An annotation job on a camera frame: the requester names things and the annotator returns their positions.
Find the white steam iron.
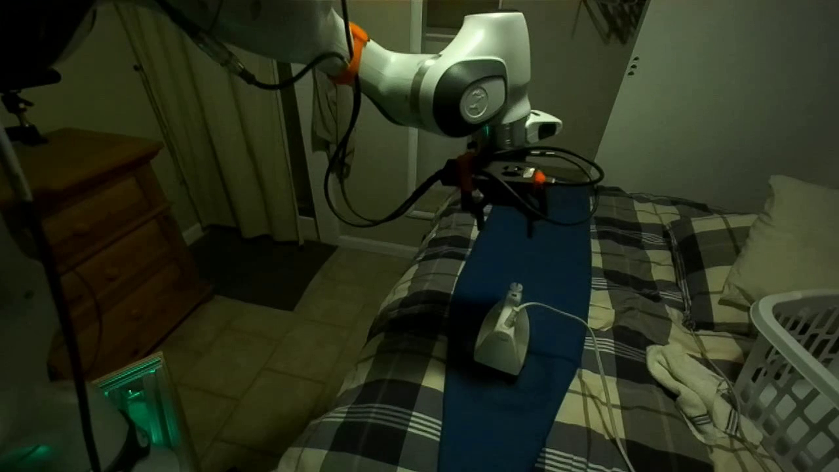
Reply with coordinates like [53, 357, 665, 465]
[472, 278, 535, 381]

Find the dark floor rug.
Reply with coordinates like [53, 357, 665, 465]
[186, 222, 340, 315]

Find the beige pillow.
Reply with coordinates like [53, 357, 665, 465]
[718, 172, 839, 309]

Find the blue ironing board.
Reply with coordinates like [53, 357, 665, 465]
[438, 168, 594, 472]

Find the white iron power cord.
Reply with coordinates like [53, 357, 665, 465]
[510, 299, 637, 472]

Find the teal translucent plastic container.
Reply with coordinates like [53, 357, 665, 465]
[89, 351, 189, 472]

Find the white wardrobe door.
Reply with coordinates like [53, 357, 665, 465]
[583, 0, 839, 217]

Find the black white plaid blanket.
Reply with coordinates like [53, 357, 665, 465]
[277, 179, 776, 472]

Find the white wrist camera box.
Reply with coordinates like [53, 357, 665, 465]
[521, 107, 566, 146]

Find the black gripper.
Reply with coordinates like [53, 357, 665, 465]
[447, 146, 551, 239]

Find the wooden chest of drawers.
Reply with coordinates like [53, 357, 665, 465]
[0, 126, 215, 383]

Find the cream crumpled towel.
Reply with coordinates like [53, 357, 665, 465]
[644, 337, 774, 458]

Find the white plastic laundry basket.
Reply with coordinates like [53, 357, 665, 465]
[730, 289, 839, 472]

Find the dark hanging wall decoration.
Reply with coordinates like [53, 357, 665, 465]
[574, 0, 653, 48]

